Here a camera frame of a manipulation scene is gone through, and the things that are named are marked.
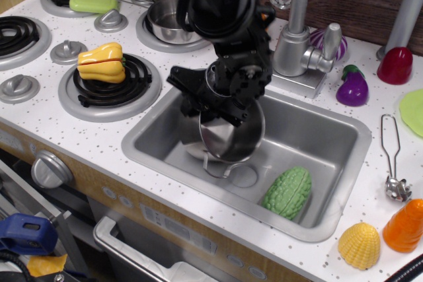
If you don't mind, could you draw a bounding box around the yellow corn toy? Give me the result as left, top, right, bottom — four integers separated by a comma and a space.
338, 223, 381, 270

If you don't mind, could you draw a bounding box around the metal whisk utensil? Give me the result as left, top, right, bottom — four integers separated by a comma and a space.
380, 114, 412, 203

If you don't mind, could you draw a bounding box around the grey stove knob lower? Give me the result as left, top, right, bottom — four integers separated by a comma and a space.
1, 75, 40, 104

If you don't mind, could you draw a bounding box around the grey metal pole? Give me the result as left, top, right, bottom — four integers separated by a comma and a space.
376, 0, 422, 61

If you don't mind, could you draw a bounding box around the back right grey burner ring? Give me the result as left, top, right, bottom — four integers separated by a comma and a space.
135, 9, 219, 53

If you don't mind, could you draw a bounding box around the grey oven front knob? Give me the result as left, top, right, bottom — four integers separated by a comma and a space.
31, 150, 73, 189

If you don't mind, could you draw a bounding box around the green bitter melon toy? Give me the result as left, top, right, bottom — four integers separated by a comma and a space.
261, 166, 312, 220

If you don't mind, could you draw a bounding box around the light green lettuce toy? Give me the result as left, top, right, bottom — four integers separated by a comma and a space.
399, 89, 423, 137

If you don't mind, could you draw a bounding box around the yellow cloth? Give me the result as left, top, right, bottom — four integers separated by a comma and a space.
26, 254, 68, 277

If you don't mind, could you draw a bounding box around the front right black burner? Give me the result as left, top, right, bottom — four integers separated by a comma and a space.
58, 54, 162, 123

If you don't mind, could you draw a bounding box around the purple eggplant toy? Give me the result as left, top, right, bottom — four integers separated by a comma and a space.
336, 65, 369, 107

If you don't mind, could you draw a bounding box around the grey stove knob middle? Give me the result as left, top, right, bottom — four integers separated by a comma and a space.
50, 40, 87, 65

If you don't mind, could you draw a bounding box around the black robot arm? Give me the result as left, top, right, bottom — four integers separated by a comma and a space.
167, 0, 276, 127

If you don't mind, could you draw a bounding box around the yellow bell pepper toy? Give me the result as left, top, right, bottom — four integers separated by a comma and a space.
77, 42, 126, 84

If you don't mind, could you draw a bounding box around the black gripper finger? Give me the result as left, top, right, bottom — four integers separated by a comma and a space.
180, 92, 202, 117
199, 110, 220, 123

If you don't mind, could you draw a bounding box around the red pepper toy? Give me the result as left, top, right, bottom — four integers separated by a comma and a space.
377, 47, 413, 85

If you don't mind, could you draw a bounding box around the grey toy sink basin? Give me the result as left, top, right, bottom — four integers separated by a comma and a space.
122, 88, 371, 242

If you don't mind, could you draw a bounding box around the orange carrot toy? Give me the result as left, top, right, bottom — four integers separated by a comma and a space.
383, 199, 422, 253

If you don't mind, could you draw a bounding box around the steel saucepan on burner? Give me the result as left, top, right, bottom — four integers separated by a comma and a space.
117, 0, 202, 45

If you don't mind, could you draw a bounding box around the blue clamp tool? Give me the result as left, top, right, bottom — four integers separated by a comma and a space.
1, 213, 58, 256

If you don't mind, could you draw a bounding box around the orange pumpkin toy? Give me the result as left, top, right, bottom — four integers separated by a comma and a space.
260, 13, 268, 30

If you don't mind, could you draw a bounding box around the steel pot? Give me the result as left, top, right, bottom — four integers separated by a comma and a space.
178, 101, 265, 179

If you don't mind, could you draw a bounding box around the silver toy faucet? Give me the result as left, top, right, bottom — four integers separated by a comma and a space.
272, 0, 342, 98

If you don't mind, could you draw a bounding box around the purple onion toy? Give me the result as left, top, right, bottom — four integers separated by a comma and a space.
310, 29, 348, 61

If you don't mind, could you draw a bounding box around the grey stove knob upper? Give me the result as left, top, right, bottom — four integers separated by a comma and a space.
94, 9, 128, 33

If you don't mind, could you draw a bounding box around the grey oven door handle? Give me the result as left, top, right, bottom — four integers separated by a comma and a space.
93, 216, 215, 282

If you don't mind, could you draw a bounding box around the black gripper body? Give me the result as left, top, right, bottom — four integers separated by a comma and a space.
167, 66, 250, 127

